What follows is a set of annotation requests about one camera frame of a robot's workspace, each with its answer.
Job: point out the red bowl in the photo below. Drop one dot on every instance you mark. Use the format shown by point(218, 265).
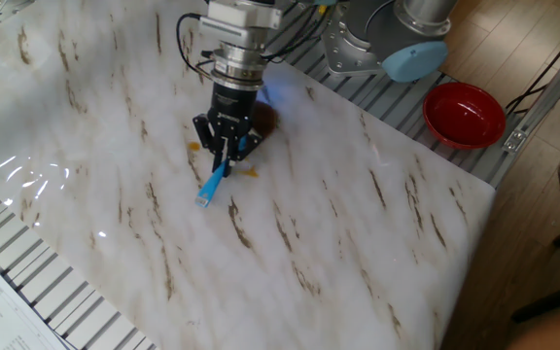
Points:
point(460, 116)

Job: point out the black chair base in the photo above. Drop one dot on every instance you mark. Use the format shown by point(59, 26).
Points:
point(547, 302)

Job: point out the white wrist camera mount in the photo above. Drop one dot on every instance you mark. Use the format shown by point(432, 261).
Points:
point(241, 17)

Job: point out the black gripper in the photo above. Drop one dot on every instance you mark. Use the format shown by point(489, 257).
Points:
point(234, 112)

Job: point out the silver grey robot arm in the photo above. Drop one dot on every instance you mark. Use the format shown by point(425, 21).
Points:
point(416, 60)

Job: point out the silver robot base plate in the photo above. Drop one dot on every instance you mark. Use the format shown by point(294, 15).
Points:
point(345, 53)

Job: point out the orange sauce stain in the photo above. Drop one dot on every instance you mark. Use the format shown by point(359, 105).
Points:
point(194, 146)
point(249, 171)

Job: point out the seated person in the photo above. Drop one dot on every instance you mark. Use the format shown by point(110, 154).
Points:
point(552, 335)

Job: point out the white marble pattern sheet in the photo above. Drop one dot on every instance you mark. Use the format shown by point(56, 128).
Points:
point(333, 219)

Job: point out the aluminium frame beam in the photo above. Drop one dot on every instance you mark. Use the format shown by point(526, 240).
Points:
point(552, 87)

